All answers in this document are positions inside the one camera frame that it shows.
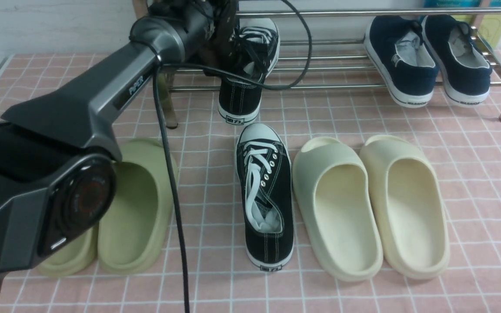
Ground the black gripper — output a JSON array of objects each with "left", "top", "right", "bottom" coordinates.
[{"left": 148, "top": 0, "right": 240, "bottom": 76}]

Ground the black canvas sneaker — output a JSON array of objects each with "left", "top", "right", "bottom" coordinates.
[
  {"left": 218, "top": 18, "right": 280, "bottom": 126},
  {"left": 234, "top": 123, "right": 294, "bottom": 272}
]

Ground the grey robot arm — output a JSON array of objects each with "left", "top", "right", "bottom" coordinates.
[{"left": 0, "top": 0, "right": 238, "bottom": 291}]

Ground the metal shoe rack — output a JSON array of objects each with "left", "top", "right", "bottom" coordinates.
[{"left": 132, "top": 0, "right": 501, "bottom": 129}]

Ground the yellow-green box behind rack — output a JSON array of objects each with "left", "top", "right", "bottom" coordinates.
[{"left": 451, "top": 13, "right": 501, "bottom": 50}]

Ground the navy sneaker left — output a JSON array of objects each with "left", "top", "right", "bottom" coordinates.
[{"left": 364, "top": 15, "right": 439, "bottom": 108}]

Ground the navy sneaker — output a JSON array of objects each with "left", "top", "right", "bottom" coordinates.
[
  {"left": 421, "top": 15, "right": 493, "bottom": 108},
  {"left": 364, "top": 15, "right": 439, "bottom": 108}
]

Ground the cream slipper left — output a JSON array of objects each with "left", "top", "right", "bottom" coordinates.
[{"left": 292, "top": 137, "right": 383, "bottom": 283}]

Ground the cream slipper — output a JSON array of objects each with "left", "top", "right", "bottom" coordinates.
[
  {"left": 359, "top": 134, "right": 450, "bottom": 280},
  {"left": 292, "top": 137, "right": 383, "bottom": 283}
]

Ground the green slipper right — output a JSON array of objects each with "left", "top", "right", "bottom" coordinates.
[{"left": 97, "top": 138, "right": 174, "bottom": 275}]

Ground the green slipper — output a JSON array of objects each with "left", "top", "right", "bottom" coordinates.
[
  {"left": 97, "top": 138, "right": 174, "bottom": 275},
  {"left": 36, "top": 224, "right": 99, "bottom": 278}
]

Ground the navy sneaker right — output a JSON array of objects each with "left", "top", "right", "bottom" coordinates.
[{"left": 421, "top": 15, "right": 493, "bottom": 108}]

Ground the green slipper left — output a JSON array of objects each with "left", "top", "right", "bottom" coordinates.
[{"left": 36, "top": 224, "right": 99, "bottom": 278}]

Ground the cream slipper right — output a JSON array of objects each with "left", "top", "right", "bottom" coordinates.
[{"left": 359, "top": 134, "right": 450, "bottom": 280}]

